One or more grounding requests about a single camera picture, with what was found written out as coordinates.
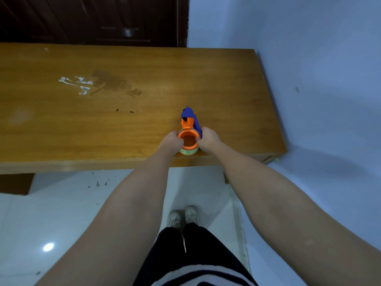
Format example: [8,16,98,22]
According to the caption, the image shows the person's left forearm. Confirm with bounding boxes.
[34,150,179,286]

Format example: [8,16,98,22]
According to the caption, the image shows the orange and blue tape dispenser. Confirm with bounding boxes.
[177,106,203,155]

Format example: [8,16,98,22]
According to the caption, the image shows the person's right hand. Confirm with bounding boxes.
[195,126,222,155]

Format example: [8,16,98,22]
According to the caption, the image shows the person's right shoe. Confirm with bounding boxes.
[184,205,199,225]

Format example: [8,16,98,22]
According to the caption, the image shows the black white striped shirt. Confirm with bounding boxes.
[150,263,260,286]

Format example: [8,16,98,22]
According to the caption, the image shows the dark brown wooden door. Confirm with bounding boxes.
[0,0,190,47]

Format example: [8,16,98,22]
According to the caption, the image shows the person's right forearm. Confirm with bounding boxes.
[208,143,381,286]

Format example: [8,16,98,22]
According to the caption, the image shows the person's shoe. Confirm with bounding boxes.
[169,210,185,231]
[184,205,199,225]

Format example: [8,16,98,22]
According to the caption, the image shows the person's left hand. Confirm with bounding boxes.
[159,131,185,155]

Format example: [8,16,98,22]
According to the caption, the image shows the person's left shoe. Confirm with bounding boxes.
[169,210,185,231]

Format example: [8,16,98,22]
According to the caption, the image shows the clear tape roll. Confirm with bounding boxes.
[177,128,200,156]

